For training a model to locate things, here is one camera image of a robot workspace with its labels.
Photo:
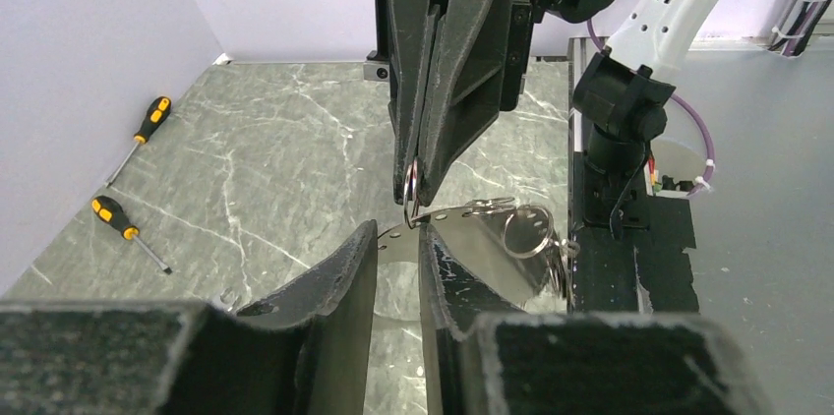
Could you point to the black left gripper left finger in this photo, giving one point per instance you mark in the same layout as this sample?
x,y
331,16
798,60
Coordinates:
x,y
304,349

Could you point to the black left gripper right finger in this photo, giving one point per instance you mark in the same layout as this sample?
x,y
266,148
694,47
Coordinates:
x,y
485,356

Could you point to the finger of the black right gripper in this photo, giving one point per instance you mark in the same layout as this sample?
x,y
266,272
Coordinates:
x,y
412,28
464,89

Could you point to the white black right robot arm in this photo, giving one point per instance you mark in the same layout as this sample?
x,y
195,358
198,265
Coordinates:
x,y
626,85

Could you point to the black yellow screwdriver near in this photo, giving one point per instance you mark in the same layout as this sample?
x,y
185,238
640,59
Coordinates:
x,y
111,212

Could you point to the black yellow screwdriver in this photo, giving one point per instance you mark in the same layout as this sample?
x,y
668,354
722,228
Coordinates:
x,y
157,112
111,212

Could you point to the black yellow screwdriver far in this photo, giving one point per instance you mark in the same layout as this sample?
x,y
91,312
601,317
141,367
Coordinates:
x,y
157,112

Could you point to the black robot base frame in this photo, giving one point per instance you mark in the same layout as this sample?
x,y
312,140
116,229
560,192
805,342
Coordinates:
x,y
633,244

